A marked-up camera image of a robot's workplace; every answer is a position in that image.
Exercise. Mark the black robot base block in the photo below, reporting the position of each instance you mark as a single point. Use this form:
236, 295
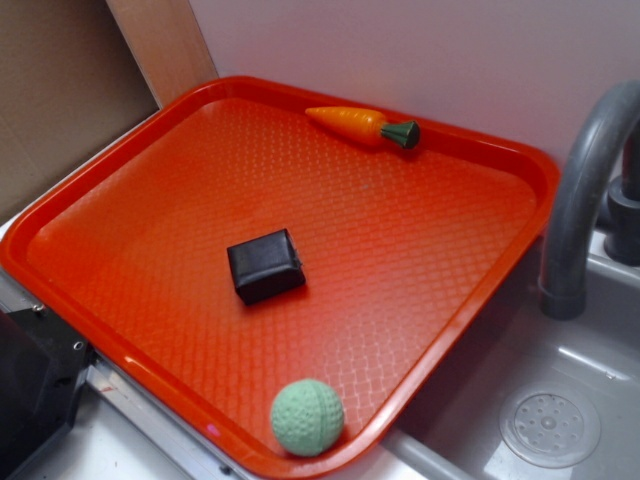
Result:
44, 363

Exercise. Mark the dark grey faucet handle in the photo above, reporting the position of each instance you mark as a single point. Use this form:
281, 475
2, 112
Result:
622, 243

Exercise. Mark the brown cardboard panel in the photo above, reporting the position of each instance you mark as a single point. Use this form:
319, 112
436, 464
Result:
69, 87

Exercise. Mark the red plastic serving tray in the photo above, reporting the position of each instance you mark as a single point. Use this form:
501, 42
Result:
400, 249

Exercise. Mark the wooden board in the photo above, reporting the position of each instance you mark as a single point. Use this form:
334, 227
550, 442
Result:
167, 44

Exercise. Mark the black rectangular block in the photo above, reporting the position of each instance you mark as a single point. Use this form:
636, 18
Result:
264, 267

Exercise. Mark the green dimpled ball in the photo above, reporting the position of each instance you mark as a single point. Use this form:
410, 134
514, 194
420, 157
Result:
307, 417

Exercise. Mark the orange toy carrot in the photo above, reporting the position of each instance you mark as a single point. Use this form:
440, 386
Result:
366, 126

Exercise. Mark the grey sink drain cover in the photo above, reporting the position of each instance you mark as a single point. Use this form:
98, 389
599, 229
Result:
549, 425

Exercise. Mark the grey toy sink basin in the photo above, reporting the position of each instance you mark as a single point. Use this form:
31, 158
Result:
451, 428

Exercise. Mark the grey toy faucet spout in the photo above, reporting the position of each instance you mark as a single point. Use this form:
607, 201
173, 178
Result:
595, 159

